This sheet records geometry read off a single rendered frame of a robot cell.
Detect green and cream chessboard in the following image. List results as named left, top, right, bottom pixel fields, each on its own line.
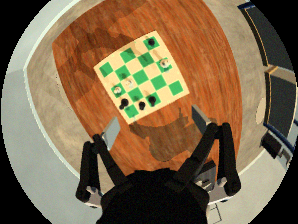
left=94, top=31, right=189, bottom=124

